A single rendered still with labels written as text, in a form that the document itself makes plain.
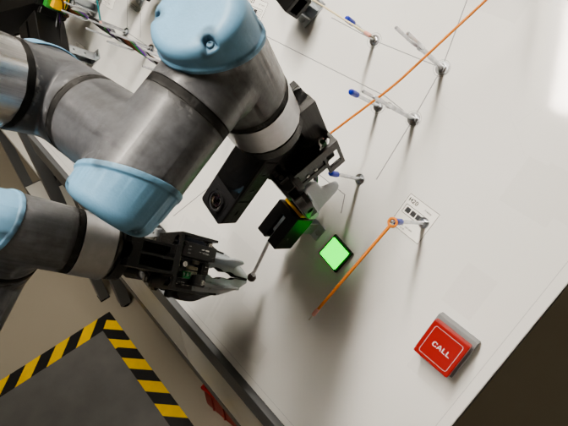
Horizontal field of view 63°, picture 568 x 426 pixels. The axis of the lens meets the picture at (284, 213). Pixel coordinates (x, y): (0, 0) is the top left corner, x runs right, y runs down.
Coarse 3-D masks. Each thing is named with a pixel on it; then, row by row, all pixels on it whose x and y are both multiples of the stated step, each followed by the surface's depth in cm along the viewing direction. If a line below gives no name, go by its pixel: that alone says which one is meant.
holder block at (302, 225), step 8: (280, 200) 64; (280, 208) 64; (288, 208) 63; (272, 216) 64; (280, 216) 64; (288, 216) 63; (296, 216) 62; (264, 224) 65; (272, 224) 64; (280, 224) 64; (288, 224) 63; (296, 224) 63; (304, 224) 64; (264, 232) 65; (272, 232) 66; (280, 232) 64; (288, 232) 63; (296, 232) 64; (272, 240) 64; (280, 240) 63; (288, 240) 65; (296, 240) 66
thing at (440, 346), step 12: (432, 324) 57; (444, 324) 57; (432, 336) 57; (444, 336) 56; (456, 336) 55; (420, 348) 58; (432, 348) 57; (444, 348) 56; (456, 348) 55; (468, 348) 54; (432, 360) 57; (444, 360) 56; (456, 360) 55; (444, 372) 56
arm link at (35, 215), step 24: (0, 192) 47; (0, 216) 45; (24, 216) 46; (48, 216) 48; (72, 216) 50; (0, 240) 45; (24, 240) 46; (48, 240) 48; (72, 240) 49; (0, 264) 48; (24, 264) 48; (48, 264) 49; (72, 264) 50
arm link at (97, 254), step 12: (96, 216) 52; (96, 228) 51; (108, 228) 52; (84, 240) 50; (96, 240) 51; (108, 240) 52; (120, 240) 53; (84, 252) 50; (96, 252) 51; (108, 252) 52; (120, 252) 53; (84, 264) 51; (96, 264) 51; (108, 264) 52; (84, 276) 53; (96, 276) 53
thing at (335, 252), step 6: (330, 240) 68; (336, 240) 68; (330, 246) 68; (336, 246) 67; (342, 246) 67; (324, 252) 69; (330, 252) 68; (336, 252) 67; (342, 252) 67; (348, 252) 67; (324, 258) 69; (330, 258) 68; (336, 258) 67; (342, 258) 67; (348, 258) 67; (330, 264) 68; (336, 264) 67; (342, 264) 67; (336, 270) 68
